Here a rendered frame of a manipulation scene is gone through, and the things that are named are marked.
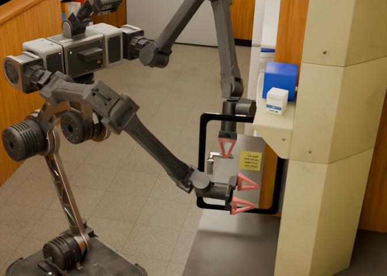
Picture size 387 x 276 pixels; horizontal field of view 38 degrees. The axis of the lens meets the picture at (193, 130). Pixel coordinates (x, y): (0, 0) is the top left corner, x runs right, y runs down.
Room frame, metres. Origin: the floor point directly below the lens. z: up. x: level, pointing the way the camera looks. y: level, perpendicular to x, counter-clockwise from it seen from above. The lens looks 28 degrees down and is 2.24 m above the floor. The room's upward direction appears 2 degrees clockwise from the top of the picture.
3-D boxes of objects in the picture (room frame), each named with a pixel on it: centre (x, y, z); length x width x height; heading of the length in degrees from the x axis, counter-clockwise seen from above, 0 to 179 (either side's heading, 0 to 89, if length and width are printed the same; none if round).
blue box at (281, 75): (1.66, -0.27, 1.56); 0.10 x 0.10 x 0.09; 79
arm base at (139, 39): (2.23, 0.23, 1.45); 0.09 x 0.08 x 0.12; 139
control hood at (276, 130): (1.59, -0.26, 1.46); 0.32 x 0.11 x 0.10; 169
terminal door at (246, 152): (1.74, -0.17, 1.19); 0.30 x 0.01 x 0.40; 85
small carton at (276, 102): (1.54, -0.25, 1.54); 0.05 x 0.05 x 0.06; 64
